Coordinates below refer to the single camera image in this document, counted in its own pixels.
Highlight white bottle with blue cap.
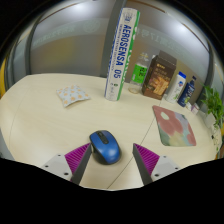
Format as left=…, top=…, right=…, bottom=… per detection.
left=165, top=71, right=187, bottom=104

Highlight blue and black computer mouse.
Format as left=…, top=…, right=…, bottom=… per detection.
left=88, top=129, right=122, bottom=165

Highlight clear bottle with green label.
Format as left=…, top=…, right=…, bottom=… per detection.
left=128, top=50, right=150, bottom=95

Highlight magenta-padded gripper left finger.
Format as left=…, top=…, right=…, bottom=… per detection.
left=41, top=143, right=93, bottom=186

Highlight brown carton box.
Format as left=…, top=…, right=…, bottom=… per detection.
left=141, top=50, right=178, bottom=101

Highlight dark blue pump bottle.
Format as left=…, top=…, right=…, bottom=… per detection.
left=177, top=75, right=198, bottom=108

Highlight pink green floral mouse pad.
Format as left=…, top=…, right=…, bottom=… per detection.
left=152, top=105, right=197, bottom=148

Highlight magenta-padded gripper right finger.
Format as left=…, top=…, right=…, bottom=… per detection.
left=132, top=143, right=181, bottom=186

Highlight white green shuttlecock tube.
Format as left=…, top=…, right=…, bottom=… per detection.
left=103, top=7, right=141, bottom=102

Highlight green potted plant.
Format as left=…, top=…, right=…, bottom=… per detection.
left=200, top=84, right=224, bottom=158

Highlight small patterned fabric pillow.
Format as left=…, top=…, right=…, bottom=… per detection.
left=55, top=84, right=91, bottom=108

